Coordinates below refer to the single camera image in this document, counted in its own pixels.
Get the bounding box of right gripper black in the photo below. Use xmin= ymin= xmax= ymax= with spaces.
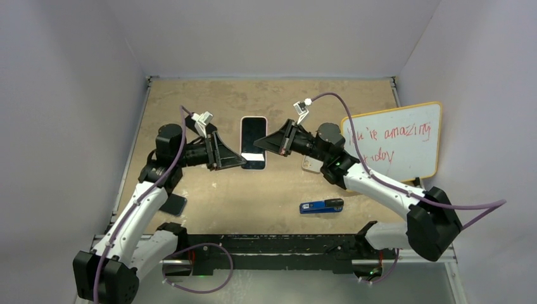
xmin=255 ymin=120 xmax=329 ymax=163

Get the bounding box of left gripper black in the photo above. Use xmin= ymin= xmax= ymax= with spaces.
xmin=175 ymin=132 xmax=246 ymax=171

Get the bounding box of pink phone case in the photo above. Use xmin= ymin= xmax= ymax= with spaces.
xmin=239 ymin=115 xmax=269 ymax=171

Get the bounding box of white phone case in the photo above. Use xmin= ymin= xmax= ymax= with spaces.
xmin=301 ymin=156 xmax=323 ymax=174

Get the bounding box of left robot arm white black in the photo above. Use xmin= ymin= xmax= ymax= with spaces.
xmin=73 ymin=123 xmax=246 ymax=303

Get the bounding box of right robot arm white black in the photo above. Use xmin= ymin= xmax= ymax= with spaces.
xmin=254 ymin=119 xmax=463 ymax=262

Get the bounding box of blue-edged phone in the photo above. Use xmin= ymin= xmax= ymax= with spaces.
xmin=159 ymin=194 xmax=187 ymax=217

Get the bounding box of blue black stapler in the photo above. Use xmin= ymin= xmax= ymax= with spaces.
xmin=299 ymin=198 xmax=344 ymax=214

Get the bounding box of yellow-framed whiteboard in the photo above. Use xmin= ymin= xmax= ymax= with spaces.
xmin=340 ymin=102 xmax=443 ymax=182

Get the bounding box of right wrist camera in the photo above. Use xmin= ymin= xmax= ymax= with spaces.
xmin=293 ymin=98 xmax=312 ymax=125

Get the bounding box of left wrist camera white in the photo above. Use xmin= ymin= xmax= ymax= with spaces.
xmin=192 ymin=111 xmax=213 ymax=138

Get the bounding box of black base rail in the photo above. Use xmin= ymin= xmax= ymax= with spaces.
xmin=169 ymin=234 xmax=395 ymax=276

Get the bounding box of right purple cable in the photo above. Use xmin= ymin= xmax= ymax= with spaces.
xmin=308 ymin=92 xmax=507 ymax=286

